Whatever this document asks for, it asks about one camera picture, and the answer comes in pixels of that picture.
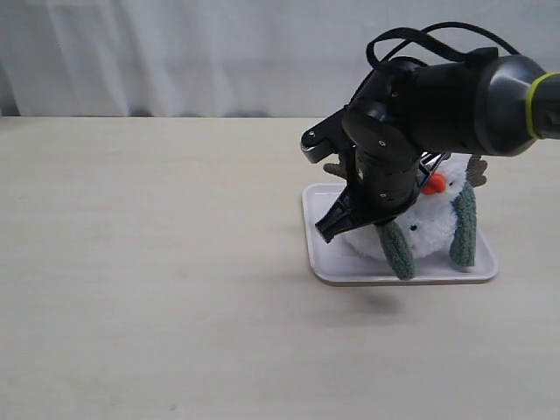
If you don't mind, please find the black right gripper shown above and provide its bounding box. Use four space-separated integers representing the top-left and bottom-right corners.
315 98 449 243

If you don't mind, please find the white plush snowman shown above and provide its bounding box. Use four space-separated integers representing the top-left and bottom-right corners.
340 153 488 267

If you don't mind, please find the green knitted scarf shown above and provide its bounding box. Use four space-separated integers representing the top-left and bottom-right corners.
374 181 478 281

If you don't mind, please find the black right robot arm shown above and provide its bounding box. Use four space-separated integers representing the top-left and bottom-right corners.
300 55 559 242

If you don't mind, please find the white square plastic tray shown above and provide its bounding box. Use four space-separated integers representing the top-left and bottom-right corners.
301 182 500 287

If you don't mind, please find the white backdrop curtain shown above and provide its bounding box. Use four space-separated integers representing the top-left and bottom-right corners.
1 1 559 117

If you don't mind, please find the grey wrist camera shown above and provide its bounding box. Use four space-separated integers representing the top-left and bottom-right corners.
300 108 352 164

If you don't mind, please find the black camera cable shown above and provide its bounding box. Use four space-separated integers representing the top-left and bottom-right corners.
365 22 522 71

